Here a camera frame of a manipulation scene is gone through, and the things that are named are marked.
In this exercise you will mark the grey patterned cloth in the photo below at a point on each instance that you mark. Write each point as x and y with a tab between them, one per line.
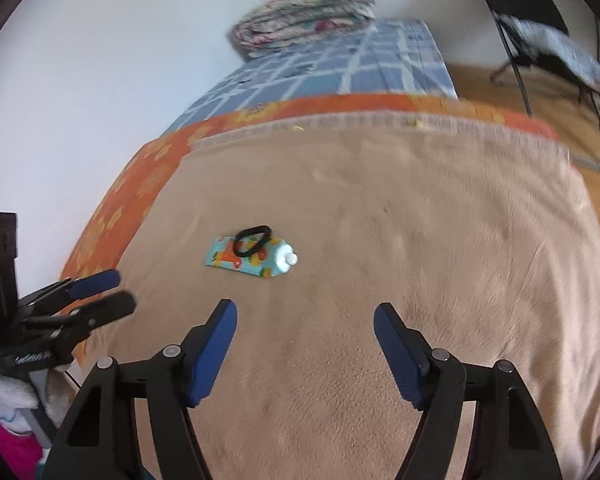
555	42

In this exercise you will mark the beige fleece blanket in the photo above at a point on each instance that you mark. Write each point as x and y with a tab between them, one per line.
405	210

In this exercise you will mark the pink cloth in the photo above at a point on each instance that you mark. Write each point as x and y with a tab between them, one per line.
5	450

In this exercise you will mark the blue checked bed sheet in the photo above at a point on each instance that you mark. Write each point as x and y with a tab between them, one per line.
330	65

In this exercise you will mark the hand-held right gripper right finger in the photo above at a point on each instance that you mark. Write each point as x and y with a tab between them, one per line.
397	355

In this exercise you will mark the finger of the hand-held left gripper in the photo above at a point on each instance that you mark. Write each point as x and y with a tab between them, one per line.
110	306
97	281

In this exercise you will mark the white cloth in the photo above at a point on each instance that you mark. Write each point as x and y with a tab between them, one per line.
5	390

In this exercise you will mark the orange floral blanket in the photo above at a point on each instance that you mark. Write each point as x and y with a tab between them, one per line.
130	180

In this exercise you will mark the folded floral quilt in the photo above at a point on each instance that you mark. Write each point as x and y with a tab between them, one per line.
305	15

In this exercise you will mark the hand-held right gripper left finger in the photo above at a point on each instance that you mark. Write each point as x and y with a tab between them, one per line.
215	350

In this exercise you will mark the colourful printed tube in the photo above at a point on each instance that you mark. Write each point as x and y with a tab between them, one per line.
220	257

